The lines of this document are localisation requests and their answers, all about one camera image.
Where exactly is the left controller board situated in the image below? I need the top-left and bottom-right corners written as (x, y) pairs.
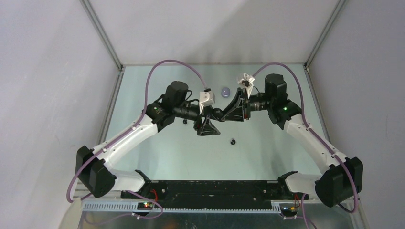
top-left (137, 202), bottom-right (154, 210)

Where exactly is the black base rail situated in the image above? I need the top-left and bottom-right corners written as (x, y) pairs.
top-left (138, 180), bottom-right (294, 210)

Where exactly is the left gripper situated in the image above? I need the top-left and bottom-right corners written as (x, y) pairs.
top-left (173, 103), bottom-right (220, 136)

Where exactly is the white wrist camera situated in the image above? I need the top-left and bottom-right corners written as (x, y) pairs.
top-left (199, 88), bottom-right (215, 114)
top-left (237, 73), bottom-right (255, 99)

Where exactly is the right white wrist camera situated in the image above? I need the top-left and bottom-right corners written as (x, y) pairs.
top-left (237, 73), bottom-right (255, 99)

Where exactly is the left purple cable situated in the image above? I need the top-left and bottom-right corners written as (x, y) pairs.
top-left (66, 60), bottom-right (209, 204)

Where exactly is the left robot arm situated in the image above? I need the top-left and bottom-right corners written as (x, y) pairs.
top-left (75, 81), bottom-right (220, 199)

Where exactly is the black charging case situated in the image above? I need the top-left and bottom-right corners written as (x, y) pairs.
top-left (211, 108), bottom-right (224, 122)

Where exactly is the right controller board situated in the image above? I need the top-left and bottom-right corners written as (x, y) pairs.
top-left (281, 207), bottom-right (299, 212)

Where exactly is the purple charging case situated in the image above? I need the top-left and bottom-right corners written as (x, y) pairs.
top-left (221, 87), bottom-right (231, 98)

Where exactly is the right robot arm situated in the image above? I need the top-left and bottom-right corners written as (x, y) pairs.
top-left (220, 73), bottom-right (363, 207)

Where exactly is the controller board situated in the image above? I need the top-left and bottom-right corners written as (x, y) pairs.
top-left (137, 202), bottom-right (154, 210)
top-left (281, 207), bottom-right (299, 212)

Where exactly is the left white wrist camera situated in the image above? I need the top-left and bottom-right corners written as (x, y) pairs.
top-left (199, 88), bottom-right (215, 114)

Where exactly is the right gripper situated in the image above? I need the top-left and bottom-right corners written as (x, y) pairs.
top-left (221, 88), bottom-right (274, 122)

